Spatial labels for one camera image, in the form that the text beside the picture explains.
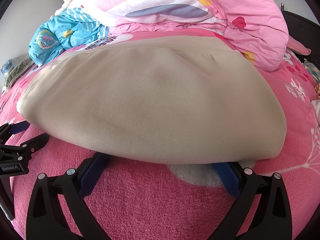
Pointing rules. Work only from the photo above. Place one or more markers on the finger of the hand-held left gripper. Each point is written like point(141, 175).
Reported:
point(18, 127)
point(37, 140)

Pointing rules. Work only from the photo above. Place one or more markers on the dark patterned cloth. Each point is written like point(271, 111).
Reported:
point(20, 71)

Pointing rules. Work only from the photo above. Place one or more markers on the white cloth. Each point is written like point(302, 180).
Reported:
point(316, 107)

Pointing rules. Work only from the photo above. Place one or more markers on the pink pillow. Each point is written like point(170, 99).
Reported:
point(298, 47)

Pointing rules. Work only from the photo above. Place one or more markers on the clear plastic bag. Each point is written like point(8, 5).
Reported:
point(7, 67)

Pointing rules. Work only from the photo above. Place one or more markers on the white fluffy plush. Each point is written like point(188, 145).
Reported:
point(65, 3)

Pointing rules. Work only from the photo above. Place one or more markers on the small doll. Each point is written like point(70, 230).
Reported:
point(318, 90)

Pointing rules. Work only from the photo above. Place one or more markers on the pale patterned cloth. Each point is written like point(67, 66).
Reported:
point(312, 71)

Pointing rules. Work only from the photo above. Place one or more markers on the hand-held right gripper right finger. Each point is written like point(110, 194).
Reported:
point(228, 180)

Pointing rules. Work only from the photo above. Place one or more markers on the black chair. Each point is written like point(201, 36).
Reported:
point(297, 25)

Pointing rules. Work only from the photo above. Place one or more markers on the pink and white quilt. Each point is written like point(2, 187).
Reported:
point(225, 5)

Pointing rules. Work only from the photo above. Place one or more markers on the beige zip jacket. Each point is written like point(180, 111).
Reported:
point(150, 105)

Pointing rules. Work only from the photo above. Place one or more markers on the pink fleece blanket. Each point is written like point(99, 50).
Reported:
point(150, 205)

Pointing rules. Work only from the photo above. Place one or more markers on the blue patterned quilt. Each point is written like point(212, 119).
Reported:
point(50, 40)

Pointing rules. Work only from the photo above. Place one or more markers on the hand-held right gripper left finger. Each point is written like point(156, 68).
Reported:
point(92, 177)

